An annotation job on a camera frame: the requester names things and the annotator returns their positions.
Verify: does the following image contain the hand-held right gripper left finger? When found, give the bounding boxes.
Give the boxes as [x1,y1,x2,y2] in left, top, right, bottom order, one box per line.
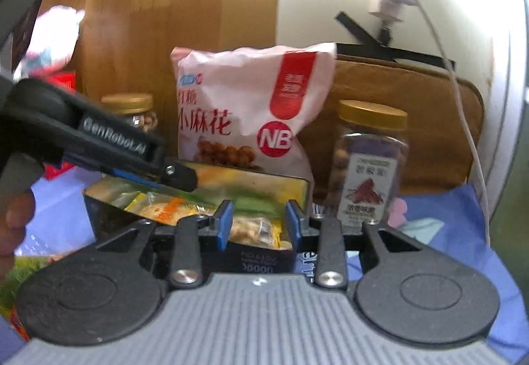
[96,200,234,290]

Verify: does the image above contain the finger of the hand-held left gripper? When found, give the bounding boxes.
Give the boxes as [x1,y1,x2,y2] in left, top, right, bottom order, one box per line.
[105,157,198,193]

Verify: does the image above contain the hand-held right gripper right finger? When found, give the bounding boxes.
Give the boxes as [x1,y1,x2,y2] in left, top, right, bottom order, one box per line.
[286,200,430,290]

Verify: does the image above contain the yellow snack packet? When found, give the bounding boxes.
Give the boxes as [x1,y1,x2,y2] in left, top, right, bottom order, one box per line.
[228,215,282,249]
[123,191,221,226]

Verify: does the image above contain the black tin box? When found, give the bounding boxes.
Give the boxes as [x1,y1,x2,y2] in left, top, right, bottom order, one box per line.
[83,161,313,275]

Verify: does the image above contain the person's left hand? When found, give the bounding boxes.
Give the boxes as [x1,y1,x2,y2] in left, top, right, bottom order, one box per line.
[0,188,37,287]

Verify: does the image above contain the gold-lidded jar of nuts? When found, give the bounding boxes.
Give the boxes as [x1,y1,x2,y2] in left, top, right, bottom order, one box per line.
[100,94,160,135]

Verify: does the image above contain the white and pink cloth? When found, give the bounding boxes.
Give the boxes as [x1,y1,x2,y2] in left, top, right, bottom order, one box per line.
[22,5,86,73]

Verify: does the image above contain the pink and white snack bag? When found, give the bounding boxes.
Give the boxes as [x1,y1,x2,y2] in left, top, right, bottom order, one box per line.
[171,43,338,200]

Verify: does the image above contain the gold-lidded jar with purple label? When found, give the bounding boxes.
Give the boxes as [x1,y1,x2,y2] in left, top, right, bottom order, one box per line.
[326,99,411,227]

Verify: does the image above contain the blue printed blanket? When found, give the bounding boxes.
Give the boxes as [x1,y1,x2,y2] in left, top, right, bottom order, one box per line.
[0,177,515,365]

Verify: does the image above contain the brown padded board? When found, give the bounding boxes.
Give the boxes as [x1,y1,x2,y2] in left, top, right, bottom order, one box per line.
[297,54,485,197]

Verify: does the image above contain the black tape strips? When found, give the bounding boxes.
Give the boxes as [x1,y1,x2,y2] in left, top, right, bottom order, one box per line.
[334,11,456,70]

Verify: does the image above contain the white power strip with cable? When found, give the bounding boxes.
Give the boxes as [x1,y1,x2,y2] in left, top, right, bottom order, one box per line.
[333,0,493,247]

